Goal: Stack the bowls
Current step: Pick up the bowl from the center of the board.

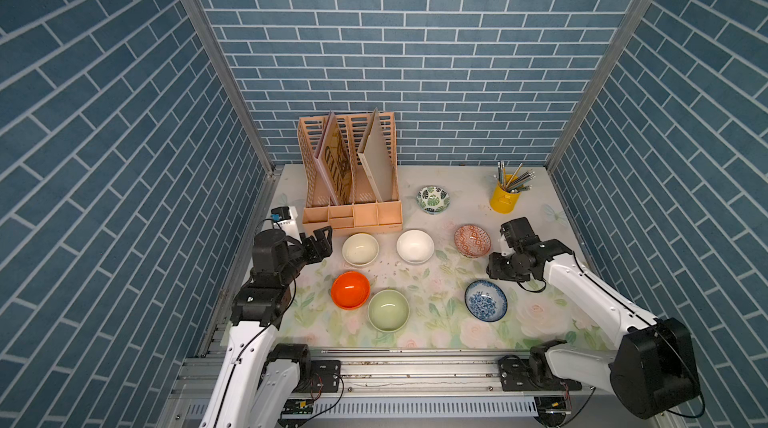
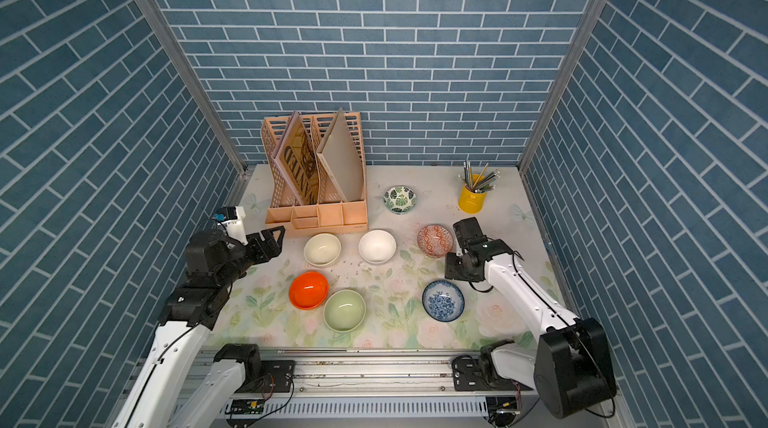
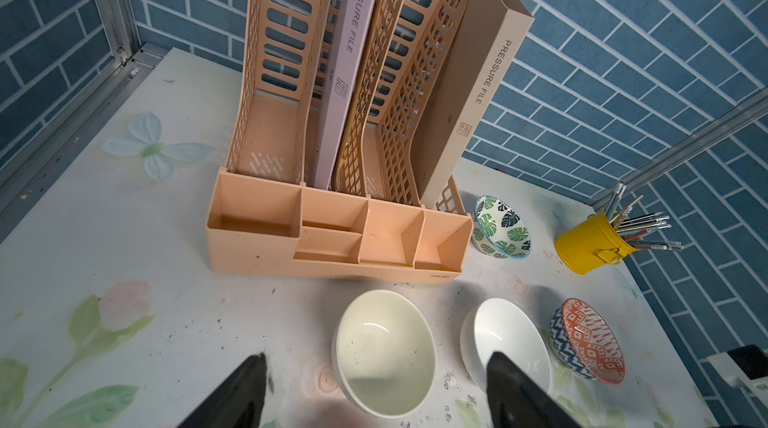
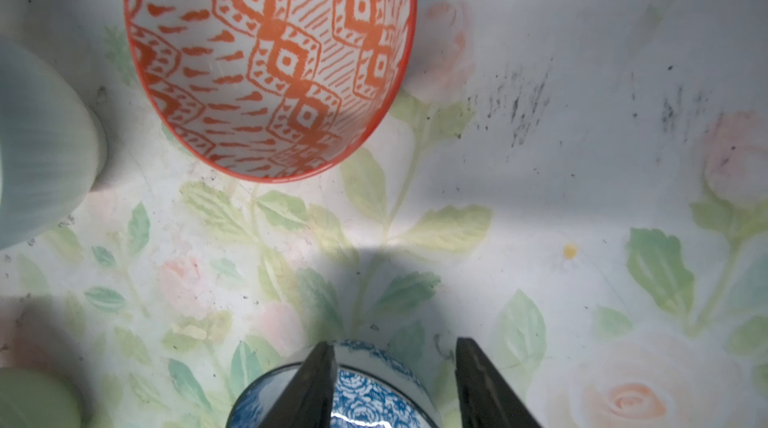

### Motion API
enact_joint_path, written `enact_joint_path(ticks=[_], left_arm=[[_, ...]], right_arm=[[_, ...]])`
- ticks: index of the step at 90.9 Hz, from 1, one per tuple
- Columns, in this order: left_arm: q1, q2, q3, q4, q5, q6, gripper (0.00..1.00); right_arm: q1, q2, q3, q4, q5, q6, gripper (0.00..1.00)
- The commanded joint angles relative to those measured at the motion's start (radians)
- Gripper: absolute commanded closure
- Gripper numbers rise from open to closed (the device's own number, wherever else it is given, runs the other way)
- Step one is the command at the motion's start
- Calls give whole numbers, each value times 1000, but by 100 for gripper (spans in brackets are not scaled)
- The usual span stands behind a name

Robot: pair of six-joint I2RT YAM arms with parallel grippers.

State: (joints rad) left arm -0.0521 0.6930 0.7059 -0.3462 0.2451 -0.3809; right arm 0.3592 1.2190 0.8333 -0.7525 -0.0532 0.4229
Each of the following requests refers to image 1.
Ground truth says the blue floral bowl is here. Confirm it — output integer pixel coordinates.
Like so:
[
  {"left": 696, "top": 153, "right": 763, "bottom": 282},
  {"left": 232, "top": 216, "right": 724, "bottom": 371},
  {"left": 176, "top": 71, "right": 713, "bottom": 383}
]
[{"left": 464, "top": 279, "right": 508, "bottom": 323}]

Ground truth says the cream bowl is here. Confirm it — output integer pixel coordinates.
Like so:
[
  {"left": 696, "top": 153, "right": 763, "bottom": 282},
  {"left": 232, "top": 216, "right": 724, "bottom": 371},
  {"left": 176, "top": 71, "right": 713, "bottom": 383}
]
[{"left": 342, "top": 233, "right": 380, "bottom": 267}]

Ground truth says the green leaf pattern bowl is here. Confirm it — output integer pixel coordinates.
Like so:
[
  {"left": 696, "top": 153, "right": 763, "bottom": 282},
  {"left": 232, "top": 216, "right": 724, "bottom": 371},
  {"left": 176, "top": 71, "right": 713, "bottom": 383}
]
[{"left": 416, "top": 185, "right": 450, "bottom": 214}]

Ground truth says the light green bowl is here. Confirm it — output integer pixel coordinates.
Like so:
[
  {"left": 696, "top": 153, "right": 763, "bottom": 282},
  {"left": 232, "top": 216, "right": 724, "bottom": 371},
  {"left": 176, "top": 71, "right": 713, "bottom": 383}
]
[{"left": 367, "top": 289, "right": 410, "bottom": 333}]

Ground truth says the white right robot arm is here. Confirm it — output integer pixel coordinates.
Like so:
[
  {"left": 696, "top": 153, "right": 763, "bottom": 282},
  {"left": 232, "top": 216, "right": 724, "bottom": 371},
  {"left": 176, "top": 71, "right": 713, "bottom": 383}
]
[{"left": 486, "top": 217, "right": 702, "bottom": 419}]

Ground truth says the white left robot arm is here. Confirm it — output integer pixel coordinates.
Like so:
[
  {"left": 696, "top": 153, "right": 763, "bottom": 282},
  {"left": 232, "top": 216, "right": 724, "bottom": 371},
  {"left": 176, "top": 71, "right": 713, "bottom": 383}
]
[{"left": 200, "top": 226, "right": 333, "bottom": 427}]

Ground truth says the red patterned bowl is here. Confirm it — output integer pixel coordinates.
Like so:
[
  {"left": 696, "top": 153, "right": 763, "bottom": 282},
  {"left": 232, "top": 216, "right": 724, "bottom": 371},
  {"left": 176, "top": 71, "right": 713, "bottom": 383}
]
[{"left": 454, "top": 224, "right": 492, "bottom": 258}]

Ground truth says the yellow metal pencil cup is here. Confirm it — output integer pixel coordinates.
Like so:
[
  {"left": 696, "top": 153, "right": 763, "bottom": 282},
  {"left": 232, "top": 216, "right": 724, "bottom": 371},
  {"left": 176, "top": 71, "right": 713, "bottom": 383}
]
[{"left": 489, "top": 182, "right": 520, "bottom": 214}]

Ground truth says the orange bowl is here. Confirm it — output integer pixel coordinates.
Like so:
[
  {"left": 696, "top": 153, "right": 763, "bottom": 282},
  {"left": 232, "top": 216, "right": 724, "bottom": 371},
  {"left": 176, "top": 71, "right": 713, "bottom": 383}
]
[{"left": 330, "top": 271, "right": 370, "bottom": 310}]

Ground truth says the floral table mat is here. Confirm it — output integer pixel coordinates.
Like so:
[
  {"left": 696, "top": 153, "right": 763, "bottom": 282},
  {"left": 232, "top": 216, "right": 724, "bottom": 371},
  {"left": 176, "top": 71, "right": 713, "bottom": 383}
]
[{"left": 277, "top": 165, "right": 611, "bottom": 351}]

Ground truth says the peach plastic file organizer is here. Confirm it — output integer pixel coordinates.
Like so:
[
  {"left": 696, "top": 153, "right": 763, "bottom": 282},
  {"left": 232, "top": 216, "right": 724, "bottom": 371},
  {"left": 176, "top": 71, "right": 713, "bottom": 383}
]
[{"left": 298, "top": 110, "right": 403, "bottom": 235}]

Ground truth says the white bowl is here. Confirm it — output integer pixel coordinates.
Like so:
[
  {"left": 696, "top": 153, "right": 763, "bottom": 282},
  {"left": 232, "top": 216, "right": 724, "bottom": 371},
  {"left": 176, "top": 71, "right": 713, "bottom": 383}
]
[{"left": 396, "top": 229, "right": 435, "bottom": 265}]

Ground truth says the brown lettered book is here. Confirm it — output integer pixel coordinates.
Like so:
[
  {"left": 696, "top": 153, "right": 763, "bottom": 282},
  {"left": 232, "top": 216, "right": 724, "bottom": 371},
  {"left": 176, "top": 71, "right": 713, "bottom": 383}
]
[{"left": 313, "top": 112, "right": 352, "bottom": 205}]

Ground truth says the beige folder board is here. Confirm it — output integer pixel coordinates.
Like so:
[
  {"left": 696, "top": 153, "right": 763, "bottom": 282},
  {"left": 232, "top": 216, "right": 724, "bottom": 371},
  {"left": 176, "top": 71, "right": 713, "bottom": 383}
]
[{"left": 357, "top": 110, "right": 393, "bottom": 202}]

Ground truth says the green circuit board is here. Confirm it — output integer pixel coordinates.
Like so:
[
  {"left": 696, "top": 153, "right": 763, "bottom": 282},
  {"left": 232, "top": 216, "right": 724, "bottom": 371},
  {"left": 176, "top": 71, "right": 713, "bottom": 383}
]
[{"left": 280, "top": 399, "right": 314, "bottom": 419}]

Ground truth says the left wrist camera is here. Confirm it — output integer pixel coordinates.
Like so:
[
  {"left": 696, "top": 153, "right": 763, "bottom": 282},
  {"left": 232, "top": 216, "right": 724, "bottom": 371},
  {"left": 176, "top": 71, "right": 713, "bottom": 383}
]
[{"left": 269, "top": 206, "right": 300, "bottom": 240}]

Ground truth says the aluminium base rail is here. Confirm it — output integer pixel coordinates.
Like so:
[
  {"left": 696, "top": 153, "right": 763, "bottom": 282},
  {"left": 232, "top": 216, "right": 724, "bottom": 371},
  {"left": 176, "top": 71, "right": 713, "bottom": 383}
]
[{"left": 157, "top": 348, "right": 685, "bottom": 428}]

